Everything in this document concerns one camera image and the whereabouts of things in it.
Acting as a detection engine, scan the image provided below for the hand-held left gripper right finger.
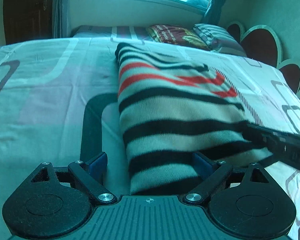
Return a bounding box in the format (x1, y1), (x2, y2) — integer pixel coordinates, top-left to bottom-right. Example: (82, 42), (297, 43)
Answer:
(181, 152), (270, 204)

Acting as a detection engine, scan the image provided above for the bed with striped sheet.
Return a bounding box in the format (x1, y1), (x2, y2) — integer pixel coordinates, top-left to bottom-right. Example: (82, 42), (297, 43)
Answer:
(72, 25), (156, 43)

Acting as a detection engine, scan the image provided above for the red patterned folded blanket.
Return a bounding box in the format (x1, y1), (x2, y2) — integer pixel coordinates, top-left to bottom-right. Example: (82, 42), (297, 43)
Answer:
(146, 24), (211, 51)

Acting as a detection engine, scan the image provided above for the bed with patterned sheet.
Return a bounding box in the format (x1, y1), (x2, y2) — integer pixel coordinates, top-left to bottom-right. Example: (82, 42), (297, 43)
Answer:
(0, 37), (300, 240)

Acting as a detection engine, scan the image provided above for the striped pillow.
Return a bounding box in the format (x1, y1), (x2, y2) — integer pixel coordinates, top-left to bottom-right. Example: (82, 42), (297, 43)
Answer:
(192, 23), (248, 57)

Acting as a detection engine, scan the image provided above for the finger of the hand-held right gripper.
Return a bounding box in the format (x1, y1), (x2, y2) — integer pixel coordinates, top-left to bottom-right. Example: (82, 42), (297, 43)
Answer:
(242, 122), (284, 168)

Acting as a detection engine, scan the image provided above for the brown wooden door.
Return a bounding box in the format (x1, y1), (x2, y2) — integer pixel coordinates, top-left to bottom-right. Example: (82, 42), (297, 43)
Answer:
(3, 0), (55, 45)

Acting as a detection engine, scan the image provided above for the light folded cloth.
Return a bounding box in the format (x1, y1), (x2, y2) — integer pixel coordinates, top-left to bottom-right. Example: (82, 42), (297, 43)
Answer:
(172, 0), (210, 8)

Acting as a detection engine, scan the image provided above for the heart shaped headboard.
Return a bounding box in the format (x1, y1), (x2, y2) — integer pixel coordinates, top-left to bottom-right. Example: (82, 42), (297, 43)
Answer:
(226, 21), (300, 98)

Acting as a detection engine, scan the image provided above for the white black red striped sweater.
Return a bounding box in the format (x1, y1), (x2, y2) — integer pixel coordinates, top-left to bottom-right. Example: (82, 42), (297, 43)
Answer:
(114, 42), (275, 196)

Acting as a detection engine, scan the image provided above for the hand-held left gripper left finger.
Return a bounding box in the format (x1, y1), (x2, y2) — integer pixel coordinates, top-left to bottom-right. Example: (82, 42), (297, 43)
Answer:
(30, 151), (118, 204)

